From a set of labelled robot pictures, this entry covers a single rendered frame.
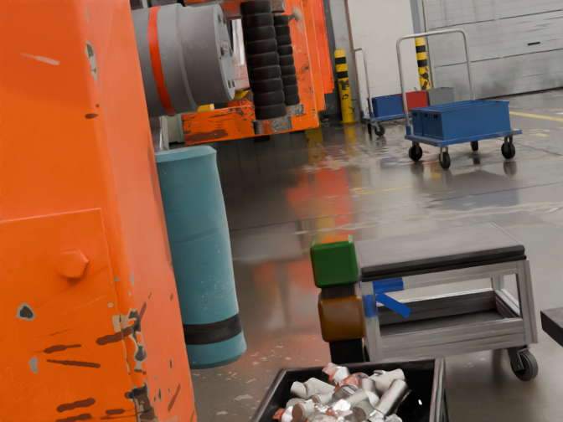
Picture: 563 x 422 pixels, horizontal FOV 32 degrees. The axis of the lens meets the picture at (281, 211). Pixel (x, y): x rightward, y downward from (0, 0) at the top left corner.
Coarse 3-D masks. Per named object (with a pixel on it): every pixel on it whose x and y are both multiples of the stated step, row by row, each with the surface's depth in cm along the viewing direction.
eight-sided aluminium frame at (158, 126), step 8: (136, 0) 147; (144, 0) 149; (136, 8) 148; (152, 120) 150; (160, 120) 151; (152, 128) 150; (160, 128) 150; (152, 136) 150; (160, 136) 149; (160, 144) 149
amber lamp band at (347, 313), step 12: (324, 300) 86; (336, 300) 86; (348, 300) 86; (360, 300) 86; (324, 312) 86; (336, 312) 86; (348, 312) 86; (360, 312) 86; (324, 324) 86; (336, 324) 86; (348, 324) 86; (360, 324) 86; (324, 336) 86; (336, 336) 86; (348, 336) 86; (360, 336) 86
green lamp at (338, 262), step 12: (312, 240) 88; (324, 240) 87; (336, 240) 86; (348, 240) 85; (312, 252) 85; (324, 252) 85; (336, 252) 85; (348, 252) 85; (312, 264) 85; (324, 264) 85; (336, 264) 85; (348, 264) 85; (324, 276) 85; (336, 276) 85; (348, 276) 85
